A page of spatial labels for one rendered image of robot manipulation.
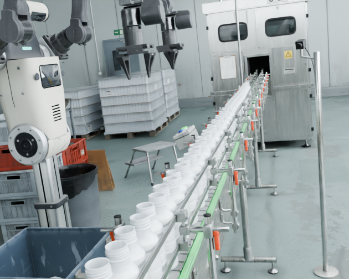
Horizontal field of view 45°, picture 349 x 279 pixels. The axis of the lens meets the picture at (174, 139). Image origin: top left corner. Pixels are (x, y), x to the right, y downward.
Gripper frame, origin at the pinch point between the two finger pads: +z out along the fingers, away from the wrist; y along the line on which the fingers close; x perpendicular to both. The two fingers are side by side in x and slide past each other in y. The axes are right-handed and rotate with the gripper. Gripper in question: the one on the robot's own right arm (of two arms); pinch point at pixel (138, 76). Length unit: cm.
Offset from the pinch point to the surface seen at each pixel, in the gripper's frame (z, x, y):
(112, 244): 24, -65, 13
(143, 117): 101, 630, -204
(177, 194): 27.3, -31.9, 15.8
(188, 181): 27.9, -20.6, 16.0
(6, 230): 123, 171, -191
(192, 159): 25.1, -8.5, 15.3
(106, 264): 24, -70, 14
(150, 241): 28, -56, 16
